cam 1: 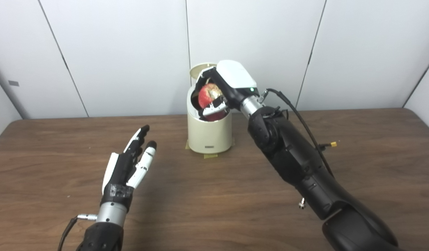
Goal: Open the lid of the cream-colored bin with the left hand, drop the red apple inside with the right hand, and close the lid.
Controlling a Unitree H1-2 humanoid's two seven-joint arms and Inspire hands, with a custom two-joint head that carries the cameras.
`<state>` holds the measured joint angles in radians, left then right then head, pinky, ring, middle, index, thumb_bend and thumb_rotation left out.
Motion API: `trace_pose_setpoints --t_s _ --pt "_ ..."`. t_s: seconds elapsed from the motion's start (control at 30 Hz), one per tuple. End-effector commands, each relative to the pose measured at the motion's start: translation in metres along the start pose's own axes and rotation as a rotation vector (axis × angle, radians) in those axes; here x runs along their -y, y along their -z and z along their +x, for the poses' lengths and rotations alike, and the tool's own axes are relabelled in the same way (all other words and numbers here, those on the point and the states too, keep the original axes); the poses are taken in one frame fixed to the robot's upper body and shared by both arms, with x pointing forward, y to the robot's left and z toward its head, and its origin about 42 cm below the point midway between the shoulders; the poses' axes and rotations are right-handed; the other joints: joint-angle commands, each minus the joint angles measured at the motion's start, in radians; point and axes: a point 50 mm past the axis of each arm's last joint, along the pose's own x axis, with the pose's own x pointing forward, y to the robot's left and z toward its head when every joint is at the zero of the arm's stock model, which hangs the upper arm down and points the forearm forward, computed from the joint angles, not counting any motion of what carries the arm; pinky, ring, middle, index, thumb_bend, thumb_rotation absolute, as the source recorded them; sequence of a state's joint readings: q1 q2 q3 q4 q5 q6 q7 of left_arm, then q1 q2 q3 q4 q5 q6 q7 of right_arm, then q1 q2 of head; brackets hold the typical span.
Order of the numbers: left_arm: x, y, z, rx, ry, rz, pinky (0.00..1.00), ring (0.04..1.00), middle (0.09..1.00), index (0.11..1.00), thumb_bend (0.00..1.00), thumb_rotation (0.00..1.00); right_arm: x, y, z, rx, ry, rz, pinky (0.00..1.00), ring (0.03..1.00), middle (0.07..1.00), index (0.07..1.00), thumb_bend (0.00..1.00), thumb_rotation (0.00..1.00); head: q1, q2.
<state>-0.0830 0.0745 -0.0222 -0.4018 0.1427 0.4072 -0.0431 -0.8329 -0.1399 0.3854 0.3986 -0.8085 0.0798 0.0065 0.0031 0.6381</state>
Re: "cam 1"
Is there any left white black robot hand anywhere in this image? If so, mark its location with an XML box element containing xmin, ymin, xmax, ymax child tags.
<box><xmin>101</xmin><ymin>125</ymin><xmax>158</xmax><ymax>212</ymax></box>

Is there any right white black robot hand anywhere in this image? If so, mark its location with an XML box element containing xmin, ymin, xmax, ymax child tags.
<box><xmin>195</xmin><ymin>60</ymin><xmax>260</xmax><ymax>117</ymax></box>

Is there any red apple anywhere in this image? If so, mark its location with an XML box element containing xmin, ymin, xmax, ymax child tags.
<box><xmin>198</xmin><ymin>83</ymin><xmax>230</xmax><ymax>122</ymax></box>

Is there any cream round bin lid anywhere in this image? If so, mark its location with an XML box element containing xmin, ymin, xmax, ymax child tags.
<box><xmin>190</xmin><ymin>63</ymin><xmax>217</xmax><ymax>79</ymax></box>

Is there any cream-colored bin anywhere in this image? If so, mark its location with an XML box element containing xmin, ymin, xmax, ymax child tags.
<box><xmin>186</xmin><ymin>85</ymin><xmax>233</xmax><ymax>154</ymax></box>

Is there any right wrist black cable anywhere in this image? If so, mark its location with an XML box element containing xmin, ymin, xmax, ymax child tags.
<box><xmin>259</xmin><ymin>88</ymin><xmax>335</xmax><ymax>178</ymax></box>

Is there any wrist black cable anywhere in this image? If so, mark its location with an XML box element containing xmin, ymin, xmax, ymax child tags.
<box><xmin>58</xmin><ymin>214</ymin><xmax>97</xmax><ymax>251</ymax></box>
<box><xmin>259</xmin><ymin>88</ymin><xmax>335</xmax><ymax>178</ymax></box>

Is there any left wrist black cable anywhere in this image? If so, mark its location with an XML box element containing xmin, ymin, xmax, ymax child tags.
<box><xmin>58</xmin><ymin>214</ymin><xmax>97</xmax><ymax>251</ymax></box>

